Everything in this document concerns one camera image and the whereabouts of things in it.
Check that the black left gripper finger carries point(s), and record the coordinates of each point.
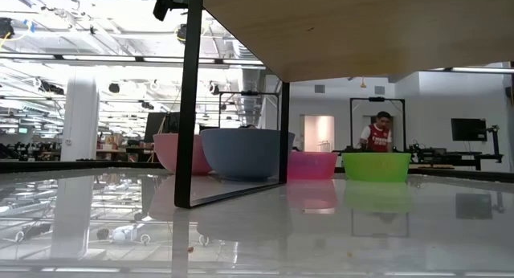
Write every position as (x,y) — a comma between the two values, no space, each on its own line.
(168,4)
(159,6)

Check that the person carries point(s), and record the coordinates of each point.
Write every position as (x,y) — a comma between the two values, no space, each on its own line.
(377,137)

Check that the pink bowl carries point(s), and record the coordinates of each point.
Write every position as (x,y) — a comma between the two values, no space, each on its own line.
(164,149)

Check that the red translucent bowl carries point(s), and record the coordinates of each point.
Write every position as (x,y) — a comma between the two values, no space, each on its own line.
(313,165)

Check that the black table frame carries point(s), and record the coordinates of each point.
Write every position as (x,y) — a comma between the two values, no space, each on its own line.
(80,166)

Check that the wooden shelf with black frame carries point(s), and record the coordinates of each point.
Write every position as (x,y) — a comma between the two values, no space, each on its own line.
(361,29)

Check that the green translucent bowl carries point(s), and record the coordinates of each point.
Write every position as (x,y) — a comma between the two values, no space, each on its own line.
(376,167)

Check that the black metal frame rig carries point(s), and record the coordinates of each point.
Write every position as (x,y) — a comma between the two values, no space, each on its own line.
(377,99)

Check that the white column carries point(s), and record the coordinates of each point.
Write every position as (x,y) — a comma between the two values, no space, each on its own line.
(80,117)

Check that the background black workbench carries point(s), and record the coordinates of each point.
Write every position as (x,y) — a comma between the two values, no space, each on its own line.
(462,155)

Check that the blue bowl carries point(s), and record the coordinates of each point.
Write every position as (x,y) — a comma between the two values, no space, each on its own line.
(241,153)

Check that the black desk monitor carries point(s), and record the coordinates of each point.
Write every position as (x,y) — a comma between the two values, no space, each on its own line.
(154,127)

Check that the black wall monitor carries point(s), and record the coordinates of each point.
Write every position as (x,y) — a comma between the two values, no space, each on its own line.
(468,129)

